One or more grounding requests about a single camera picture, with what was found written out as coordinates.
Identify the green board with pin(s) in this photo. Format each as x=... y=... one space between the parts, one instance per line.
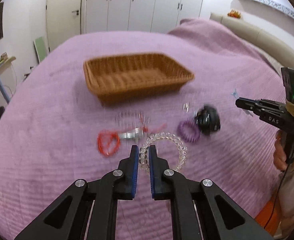
x=40 y=49

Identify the white wardrobe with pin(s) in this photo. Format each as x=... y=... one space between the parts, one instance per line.
x=158 y=16

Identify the brown wicker basket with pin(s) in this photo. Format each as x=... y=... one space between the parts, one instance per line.
x=119 y=78

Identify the white door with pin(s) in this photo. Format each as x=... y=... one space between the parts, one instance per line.
x=63 y=19

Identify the black hair claw clip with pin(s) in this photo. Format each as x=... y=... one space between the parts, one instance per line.
x=207 y=120

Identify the purple quilted bedspread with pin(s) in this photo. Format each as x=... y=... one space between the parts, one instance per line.
x=48 y=132

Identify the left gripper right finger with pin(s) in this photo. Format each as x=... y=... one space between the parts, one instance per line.
x=200 y=209

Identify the person's right hand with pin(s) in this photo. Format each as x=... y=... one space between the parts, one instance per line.
x=279 y=154

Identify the pink sleeve right forearm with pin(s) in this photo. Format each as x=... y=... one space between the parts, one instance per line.
x=286 y=198

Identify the beige padded headboard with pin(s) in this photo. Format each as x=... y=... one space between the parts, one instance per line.
x=267 y=42

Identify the orange plush toy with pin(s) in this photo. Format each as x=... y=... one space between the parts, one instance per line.
x=234 y=14

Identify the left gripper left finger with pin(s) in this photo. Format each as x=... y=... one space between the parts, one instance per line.
x=87 y=210

